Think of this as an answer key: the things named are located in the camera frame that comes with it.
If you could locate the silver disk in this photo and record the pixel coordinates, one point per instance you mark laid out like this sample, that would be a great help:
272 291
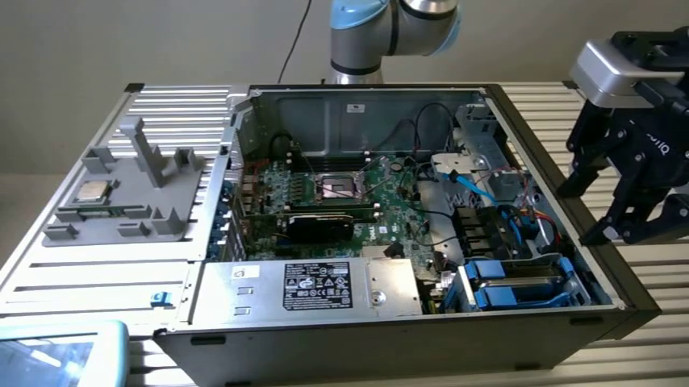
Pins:
454 162

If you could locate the disk in blue carrier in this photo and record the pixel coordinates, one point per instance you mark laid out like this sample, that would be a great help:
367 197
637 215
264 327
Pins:
517 286

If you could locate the green RAM stick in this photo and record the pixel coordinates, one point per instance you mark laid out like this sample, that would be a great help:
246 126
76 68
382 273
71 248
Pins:
102 211

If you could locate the silver CPU chip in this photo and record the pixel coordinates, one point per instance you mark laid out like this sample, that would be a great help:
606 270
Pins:
92 191

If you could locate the black open PC case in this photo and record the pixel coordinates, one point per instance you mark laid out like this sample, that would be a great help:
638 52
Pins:
377 350

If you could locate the silver case side panel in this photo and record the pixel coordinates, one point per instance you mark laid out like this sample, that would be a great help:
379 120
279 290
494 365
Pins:
107 274

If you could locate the silver power supply unit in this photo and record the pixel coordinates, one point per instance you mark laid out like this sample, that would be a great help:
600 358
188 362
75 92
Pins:
312 288

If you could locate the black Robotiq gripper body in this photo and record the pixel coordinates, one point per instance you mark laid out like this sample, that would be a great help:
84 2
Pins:
653 149

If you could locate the silver disk bay cage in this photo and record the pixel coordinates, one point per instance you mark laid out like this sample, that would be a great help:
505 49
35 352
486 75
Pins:
485 133

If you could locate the grey parts rack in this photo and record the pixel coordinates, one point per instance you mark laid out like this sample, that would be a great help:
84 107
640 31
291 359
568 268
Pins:
135 201

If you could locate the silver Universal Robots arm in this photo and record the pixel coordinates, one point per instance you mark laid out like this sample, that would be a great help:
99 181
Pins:
361 40

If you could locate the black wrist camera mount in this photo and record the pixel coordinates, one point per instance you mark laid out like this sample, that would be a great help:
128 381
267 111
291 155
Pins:
645 48

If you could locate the CPU socket with metal frame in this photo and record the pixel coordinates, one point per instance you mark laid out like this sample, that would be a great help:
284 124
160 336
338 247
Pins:
339 186

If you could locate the blue panel latch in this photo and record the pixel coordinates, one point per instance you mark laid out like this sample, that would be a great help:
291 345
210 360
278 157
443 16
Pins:
160 300

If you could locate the green motherboard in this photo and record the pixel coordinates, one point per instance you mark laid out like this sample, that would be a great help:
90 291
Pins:
398 217

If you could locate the black graphics card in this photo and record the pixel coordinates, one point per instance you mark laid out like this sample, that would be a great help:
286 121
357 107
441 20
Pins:
318 230

